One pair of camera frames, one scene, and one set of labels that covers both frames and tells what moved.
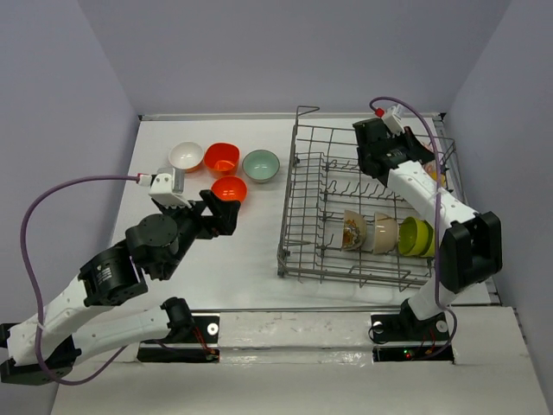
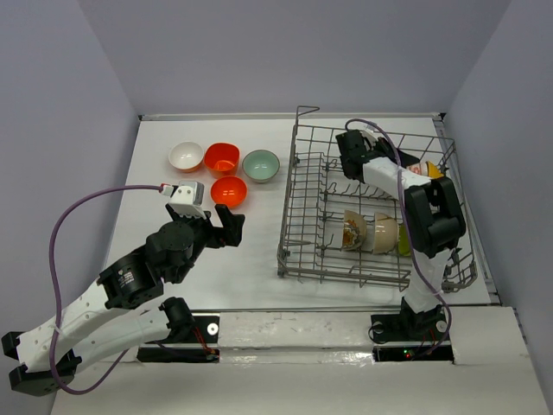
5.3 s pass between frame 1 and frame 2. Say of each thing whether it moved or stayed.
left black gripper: moved
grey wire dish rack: stayed
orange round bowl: stayed
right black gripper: moved
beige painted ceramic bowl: stayed
